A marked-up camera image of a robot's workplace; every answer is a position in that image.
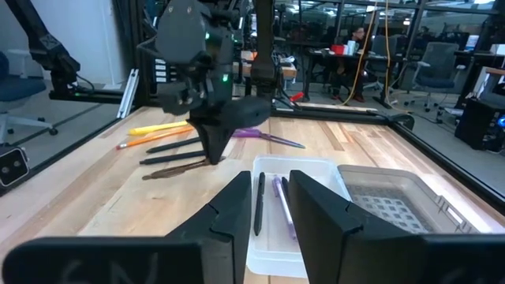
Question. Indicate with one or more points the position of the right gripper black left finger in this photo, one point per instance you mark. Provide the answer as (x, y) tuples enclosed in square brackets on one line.
[(229, 221)]

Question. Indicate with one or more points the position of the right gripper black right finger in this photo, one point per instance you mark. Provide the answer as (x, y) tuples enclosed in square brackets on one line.
[(319, 221)]

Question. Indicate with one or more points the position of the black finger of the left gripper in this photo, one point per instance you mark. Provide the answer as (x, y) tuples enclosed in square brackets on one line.
[(223, 138), (207, 138)]

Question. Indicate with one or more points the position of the purple scissors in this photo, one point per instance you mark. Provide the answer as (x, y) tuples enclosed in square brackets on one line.
[(246, 133)]

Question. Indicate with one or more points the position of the black pen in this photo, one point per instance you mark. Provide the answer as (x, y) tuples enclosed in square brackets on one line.
[(259, 205), (169, 158), (173, 145)]

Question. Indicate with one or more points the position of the purple pen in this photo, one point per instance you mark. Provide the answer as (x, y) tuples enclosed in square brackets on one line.
[(284, 209)]

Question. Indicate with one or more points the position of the brown pen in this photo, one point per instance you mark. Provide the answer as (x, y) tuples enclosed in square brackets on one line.
[(173, 170)]

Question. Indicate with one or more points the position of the yellow highlighter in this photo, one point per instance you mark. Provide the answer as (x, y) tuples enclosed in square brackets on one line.
[(158, 128)]

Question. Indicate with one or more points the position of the orange pencil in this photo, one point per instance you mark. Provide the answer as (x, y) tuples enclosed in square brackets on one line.
[(154, 138)]

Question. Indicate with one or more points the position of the clear plastic container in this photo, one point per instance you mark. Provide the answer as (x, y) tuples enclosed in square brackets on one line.
[(394, 189)]

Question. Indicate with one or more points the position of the black background robot arm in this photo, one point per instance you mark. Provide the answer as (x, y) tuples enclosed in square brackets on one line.
[(47, 47)]

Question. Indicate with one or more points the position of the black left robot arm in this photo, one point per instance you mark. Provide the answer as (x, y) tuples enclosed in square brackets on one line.
[(263, 39)]

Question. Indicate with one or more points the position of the silver aluminium extrusion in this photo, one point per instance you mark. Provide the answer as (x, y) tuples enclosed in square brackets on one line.
[(129, 92)]

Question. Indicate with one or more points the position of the small red object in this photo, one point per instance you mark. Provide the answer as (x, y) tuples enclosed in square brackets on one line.
[(296, 97)]

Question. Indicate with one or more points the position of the black office desk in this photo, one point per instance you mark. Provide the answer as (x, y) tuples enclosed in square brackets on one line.
[(315, 55)]

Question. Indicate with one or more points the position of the person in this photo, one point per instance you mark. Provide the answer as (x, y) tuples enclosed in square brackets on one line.
[(358, 34)]

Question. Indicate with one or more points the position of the grey office chair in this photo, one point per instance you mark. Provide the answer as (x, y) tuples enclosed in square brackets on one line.
[(378, 47), (438, 59)]

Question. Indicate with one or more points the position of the black computer tower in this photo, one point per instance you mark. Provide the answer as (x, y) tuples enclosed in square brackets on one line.
[(477, 122)]

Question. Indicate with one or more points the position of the blue office chair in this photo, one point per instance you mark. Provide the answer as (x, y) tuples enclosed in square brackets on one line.
[(19, 88)]

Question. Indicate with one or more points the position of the lit monitor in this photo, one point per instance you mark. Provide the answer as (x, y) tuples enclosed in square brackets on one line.
[(472, 42)]

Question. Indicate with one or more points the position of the grey table-level camera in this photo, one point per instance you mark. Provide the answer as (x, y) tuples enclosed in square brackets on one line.
[(13, 165)]

